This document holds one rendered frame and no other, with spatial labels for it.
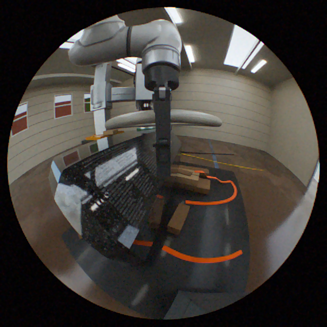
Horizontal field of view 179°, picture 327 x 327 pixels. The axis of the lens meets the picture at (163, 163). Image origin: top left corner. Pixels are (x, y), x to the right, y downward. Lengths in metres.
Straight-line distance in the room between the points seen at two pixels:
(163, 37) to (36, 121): 6.56
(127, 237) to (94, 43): 0.53
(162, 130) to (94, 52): 0.25
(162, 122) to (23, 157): 6.66
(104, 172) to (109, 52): 0.38
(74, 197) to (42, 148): 6.24
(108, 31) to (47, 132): 6.40
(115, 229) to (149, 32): 0.52
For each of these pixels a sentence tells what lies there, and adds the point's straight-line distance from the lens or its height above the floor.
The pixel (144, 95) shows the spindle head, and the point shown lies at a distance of 1.01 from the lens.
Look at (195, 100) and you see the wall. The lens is 5.57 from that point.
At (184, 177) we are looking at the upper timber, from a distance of 1.32.
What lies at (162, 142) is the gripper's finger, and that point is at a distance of 0.16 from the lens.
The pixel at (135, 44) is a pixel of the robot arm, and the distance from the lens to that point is 0.28.
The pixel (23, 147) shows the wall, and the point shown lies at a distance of 6.66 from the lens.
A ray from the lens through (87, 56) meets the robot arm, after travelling 0.30.
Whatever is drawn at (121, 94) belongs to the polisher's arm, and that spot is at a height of 1.35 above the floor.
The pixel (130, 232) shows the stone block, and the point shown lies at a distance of 0.37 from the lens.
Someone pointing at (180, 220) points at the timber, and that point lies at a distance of 0.94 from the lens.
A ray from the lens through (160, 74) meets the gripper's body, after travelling 0.21.
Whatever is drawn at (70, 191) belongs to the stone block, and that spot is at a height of 0.76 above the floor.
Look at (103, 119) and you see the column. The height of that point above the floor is 0.99.
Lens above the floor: 0.93
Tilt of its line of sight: 26 degrees down
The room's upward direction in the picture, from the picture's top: straight up
